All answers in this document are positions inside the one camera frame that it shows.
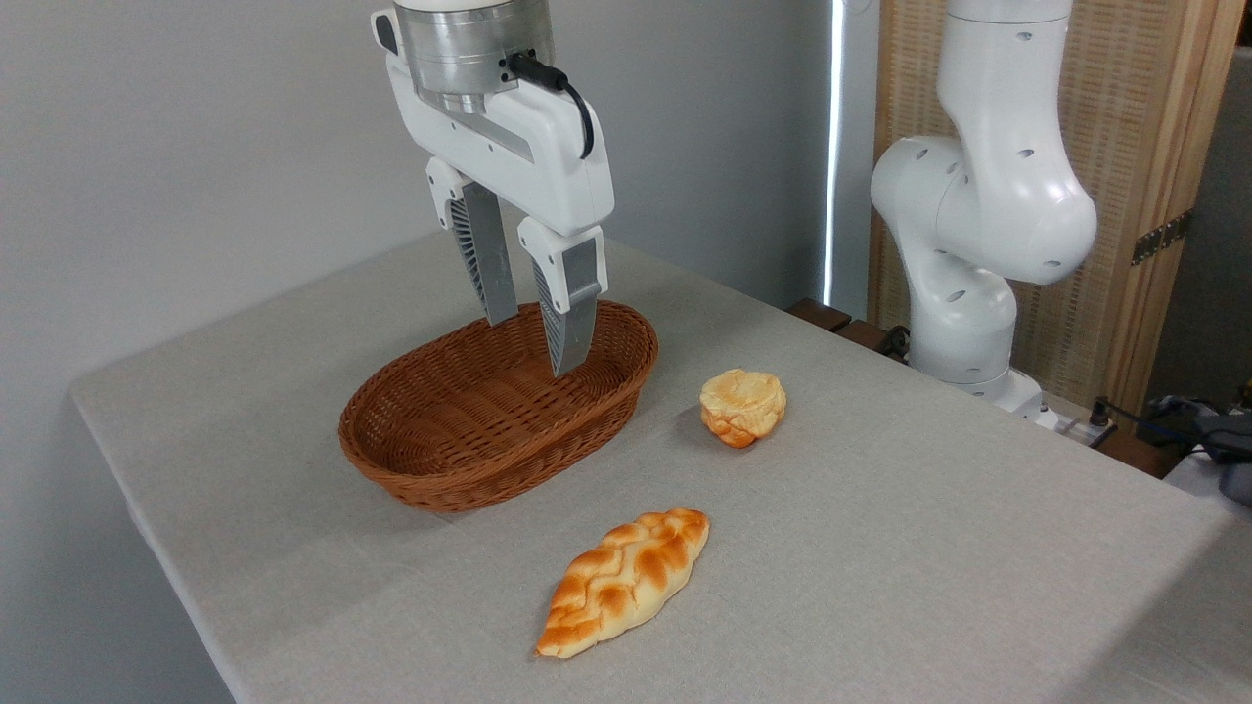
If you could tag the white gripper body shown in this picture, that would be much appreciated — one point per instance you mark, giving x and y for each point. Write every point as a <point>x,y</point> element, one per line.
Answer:
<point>528,147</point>

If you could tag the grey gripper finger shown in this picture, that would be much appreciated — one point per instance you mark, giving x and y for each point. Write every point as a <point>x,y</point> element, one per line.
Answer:
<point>572,313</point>
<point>489,254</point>

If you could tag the round golden bread bun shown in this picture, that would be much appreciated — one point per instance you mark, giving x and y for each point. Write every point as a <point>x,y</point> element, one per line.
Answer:
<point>743,403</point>

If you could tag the brown wicker oval basket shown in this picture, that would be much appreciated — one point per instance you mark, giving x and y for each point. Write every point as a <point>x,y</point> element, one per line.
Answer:
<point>469,440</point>

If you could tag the long braided bread loaf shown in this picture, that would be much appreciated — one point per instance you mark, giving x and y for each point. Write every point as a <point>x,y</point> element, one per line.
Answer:
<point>626,582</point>

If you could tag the dark brown wooden base board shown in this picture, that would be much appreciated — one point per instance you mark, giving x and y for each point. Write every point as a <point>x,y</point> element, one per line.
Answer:
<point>820,313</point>

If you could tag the white vertical light strip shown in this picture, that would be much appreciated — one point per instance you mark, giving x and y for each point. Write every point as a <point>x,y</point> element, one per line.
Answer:
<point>833,147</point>

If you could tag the beige linen tablecloth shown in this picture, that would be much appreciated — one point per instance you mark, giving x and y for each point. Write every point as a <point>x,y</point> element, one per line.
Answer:
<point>880,557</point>

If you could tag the metal screen hinge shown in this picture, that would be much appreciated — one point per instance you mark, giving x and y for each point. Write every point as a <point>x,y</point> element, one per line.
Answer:
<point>1162,238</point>

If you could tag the dark grey bag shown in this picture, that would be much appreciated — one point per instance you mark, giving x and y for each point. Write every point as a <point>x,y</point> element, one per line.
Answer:
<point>1218,435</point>

